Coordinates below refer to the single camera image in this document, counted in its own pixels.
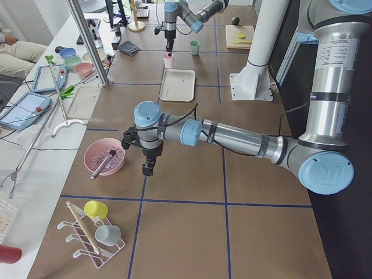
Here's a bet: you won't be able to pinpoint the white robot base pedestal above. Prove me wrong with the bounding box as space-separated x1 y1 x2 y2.
230 0 289 101

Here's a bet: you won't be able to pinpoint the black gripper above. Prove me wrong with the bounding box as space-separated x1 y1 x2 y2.
141 144 163 176
166 39 174 58

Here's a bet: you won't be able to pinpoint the blue bowl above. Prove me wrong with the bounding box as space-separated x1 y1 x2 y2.
59 48 76 60

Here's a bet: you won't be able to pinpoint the pink bowl on side table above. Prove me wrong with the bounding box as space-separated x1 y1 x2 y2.
74 62 93 78

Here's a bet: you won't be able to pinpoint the cream rabbit tray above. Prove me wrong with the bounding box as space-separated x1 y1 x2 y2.
159 69 195 102

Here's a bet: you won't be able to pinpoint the red bottle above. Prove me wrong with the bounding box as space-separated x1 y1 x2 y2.
0 245 22 264

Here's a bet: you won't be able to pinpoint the white wire cup rack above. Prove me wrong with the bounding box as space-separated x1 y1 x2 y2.
57 201 126 269

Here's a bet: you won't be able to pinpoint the pink plastic cup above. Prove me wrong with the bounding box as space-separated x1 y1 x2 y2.
163 53 174 69

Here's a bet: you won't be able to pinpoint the grey folded cloth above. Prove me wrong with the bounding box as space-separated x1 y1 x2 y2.
118 41 140 56

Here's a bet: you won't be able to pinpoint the wooden rolling pin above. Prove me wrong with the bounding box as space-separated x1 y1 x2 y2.
66 201 101 255

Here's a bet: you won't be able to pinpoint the wooden cutting board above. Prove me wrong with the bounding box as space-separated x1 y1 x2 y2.
226 25 255 49

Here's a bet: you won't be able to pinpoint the wooden mug tree stand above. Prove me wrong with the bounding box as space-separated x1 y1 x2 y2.
128 0 145 33

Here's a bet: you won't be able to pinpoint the metal scoop handle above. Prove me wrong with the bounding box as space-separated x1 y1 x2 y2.
91 149 116 180

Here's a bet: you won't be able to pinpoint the green plastic cup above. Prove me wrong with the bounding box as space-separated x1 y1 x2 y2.
189 40 200 55

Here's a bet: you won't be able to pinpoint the spare cream tray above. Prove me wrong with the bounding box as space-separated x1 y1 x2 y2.
67 86 101 120

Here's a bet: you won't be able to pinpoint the lemon slices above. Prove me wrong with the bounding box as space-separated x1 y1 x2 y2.
237 33 245 40

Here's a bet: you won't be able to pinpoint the metal reacher grabber tool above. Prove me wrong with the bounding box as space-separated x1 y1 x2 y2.
0 55 88 199

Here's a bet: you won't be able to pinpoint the white plastic basket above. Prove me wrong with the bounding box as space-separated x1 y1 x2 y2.
0 194 20 244

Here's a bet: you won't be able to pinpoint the aluminium frame post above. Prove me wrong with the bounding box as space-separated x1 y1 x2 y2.
66 0 110 87

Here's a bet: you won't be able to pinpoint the avocado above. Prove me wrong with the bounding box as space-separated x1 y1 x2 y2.
231 16 240 26

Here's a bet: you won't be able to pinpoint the cream bowl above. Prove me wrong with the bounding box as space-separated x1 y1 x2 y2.
81 49 107 65

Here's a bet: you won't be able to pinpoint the blue teach pendant far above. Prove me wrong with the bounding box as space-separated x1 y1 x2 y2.
31 64 68 94

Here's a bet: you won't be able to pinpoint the blue teach pendant near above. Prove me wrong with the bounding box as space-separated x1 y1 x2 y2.
1 92 52 131

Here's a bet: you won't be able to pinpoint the green bowl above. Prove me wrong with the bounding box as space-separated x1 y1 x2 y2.
64 56 81 69

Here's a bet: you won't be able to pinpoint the grey cup on rack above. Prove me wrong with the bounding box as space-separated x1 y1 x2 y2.
95 225 121 246

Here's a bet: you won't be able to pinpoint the blue teach pendant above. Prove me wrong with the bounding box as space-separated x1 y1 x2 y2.
1 92 52 131
31 64 68 94

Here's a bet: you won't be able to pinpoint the yellow cup on rack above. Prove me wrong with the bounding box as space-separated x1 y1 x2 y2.
84 200 108 220

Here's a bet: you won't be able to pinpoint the yellow-green plastic knife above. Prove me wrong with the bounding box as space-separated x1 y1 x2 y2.
231 40 252 44

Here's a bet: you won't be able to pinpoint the pink bowl with ice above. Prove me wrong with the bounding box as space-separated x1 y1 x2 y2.
84 138 126 176

